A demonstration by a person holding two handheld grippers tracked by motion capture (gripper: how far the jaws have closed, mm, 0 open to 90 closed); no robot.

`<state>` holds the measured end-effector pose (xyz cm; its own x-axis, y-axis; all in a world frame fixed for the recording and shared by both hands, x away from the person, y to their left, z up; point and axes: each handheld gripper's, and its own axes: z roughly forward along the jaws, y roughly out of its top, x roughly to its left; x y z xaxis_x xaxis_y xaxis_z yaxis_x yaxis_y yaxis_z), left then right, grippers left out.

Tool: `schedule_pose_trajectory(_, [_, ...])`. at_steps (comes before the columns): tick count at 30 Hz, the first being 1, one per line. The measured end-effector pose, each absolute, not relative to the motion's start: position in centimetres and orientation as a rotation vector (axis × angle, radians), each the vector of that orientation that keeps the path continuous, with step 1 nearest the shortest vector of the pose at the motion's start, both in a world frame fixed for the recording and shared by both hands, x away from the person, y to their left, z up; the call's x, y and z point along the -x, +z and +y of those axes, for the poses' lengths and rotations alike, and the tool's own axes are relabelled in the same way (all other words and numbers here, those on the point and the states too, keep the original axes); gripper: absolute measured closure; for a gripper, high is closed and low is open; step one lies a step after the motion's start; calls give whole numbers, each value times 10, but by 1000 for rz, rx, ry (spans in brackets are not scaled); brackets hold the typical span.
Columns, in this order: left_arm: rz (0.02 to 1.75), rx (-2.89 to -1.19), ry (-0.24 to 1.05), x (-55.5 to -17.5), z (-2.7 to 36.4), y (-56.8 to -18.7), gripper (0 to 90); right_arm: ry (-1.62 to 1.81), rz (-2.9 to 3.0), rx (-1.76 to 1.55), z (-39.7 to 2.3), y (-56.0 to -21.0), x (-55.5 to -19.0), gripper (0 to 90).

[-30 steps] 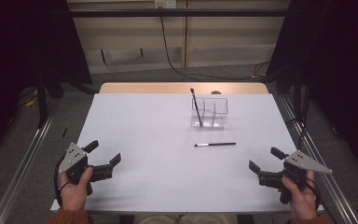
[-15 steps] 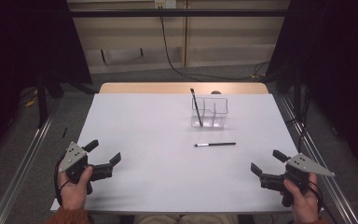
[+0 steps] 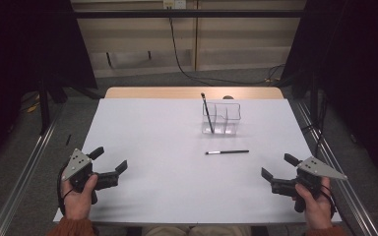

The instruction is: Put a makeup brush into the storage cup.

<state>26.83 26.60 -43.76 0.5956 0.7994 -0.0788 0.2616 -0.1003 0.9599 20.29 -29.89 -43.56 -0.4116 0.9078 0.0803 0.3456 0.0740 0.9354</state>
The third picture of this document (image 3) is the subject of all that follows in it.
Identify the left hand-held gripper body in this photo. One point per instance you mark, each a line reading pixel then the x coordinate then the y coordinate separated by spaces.
pixel 76 164

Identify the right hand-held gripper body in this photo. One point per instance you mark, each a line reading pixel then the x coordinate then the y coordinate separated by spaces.
pixel 321 168

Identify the clear plastic compartment organizer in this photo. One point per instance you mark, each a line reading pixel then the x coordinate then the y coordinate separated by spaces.
pixel 224 126

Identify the black makeup brush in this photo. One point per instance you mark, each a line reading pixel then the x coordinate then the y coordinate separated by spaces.
pixel 229 151
pixel 207 114

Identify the person's left hand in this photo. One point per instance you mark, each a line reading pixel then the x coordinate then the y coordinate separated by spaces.
pixel 75 205

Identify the person's right hand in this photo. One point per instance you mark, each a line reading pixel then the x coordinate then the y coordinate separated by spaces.
pixel 318 209

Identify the small black stick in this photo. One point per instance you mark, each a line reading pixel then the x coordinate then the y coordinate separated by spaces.
pixel 68 139

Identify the white table board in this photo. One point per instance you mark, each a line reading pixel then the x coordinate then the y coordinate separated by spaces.
pixel 177 196

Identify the black metal stand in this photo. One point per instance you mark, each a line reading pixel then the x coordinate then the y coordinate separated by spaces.
pixel 44 108

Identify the wooden table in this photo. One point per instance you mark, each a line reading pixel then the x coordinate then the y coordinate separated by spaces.
pixel 164 92

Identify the person's beige trousers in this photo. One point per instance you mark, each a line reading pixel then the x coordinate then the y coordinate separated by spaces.
pixel 193 231

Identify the dark curtain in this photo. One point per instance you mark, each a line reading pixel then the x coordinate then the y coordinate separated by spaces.
pixel 19 49
pixel 357 65

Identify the black horizontal bar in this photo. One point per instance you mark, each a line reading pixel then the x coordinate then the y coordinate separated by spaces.
pixel 190 13

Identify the metal floor rail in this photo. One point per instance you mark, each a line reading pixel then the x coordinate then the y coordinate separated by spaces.
pixel 23 173
pixel 357 206

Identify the black wall bracket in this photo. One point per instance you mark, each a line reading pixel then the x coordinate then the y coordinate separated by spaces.
pixel 109 60

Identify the white wall socket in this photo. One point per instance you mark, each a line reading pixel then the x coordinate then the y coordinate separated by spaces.
pixel 174 4

